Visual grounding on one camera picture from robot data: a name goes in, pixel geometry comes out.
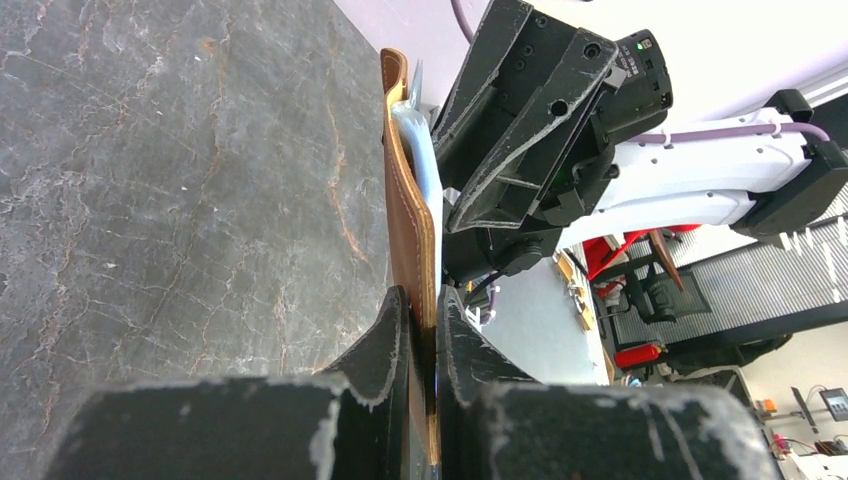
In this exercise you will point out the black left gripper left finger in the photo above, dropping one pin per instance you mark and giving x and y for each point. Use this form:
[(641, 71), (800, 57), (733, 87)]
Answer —
[(347, 421)]

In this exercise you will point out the brown leather card holder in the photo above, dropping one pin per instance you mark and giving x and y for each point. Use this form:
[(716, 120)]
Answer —
[(412, 253)]

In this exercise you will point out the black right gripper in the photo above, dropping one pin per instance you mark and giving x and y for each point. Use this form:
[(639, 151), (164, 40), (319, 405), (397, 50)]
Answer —
[(529, 132)]

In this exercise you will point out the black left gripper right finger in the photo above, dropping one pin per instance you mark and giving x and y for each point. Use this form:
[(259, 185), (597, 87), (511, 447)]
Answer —
[(498, 422)]

